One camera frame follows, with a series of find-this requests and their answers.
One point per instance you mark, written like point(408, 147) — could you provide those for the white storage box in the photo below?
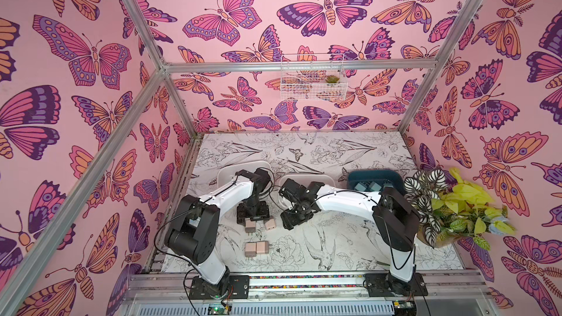
point(300, 183)
point(228, 173)

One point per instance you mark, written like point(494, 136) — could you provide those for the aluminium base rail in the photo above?
point(455, 292)

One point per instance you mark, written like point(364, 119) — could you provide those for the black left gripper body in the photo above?
point(254, 209)

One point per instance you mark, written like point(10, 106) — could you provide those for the white storage box front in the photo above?
point(228, 173)

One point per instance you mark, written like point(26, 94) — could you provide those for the small green succulent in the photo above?
point(332, 79)

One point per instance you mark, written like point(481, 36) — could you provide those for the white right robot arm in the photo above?
point(395, 218)

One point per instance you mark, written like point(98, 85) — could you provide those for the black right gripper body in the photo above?
point(292, 216)

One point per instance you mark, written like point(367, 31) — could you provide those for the potted green plant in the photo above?
point(452, 208)

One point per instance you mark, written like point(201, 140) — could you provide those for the aluminium frame left beam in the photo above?
point(35, 262)

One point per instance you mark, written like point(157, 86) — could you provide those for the dark teal storage box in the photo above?
point(386, 178)

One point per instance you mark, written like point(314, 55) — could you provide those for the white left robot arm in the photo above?
point(191, 233)

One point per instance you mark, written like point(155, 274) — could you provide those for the aluminium frame post left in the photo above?
point(161, 66)

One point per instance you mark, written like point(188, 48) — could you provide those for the aluminium frame top bar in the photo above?
point(229, 67)

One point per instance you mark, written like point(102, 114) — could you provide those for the blue plug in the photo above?
point(375, 187)
point(360, 187)

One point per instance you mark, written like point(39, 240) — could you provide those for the pink plug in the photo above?
point(250, 226)
point(270, 224)
point(250, 249)
point(262, 247)

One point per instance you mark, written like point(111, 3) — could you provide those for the white wire wall basket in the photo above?
point(309, 85)

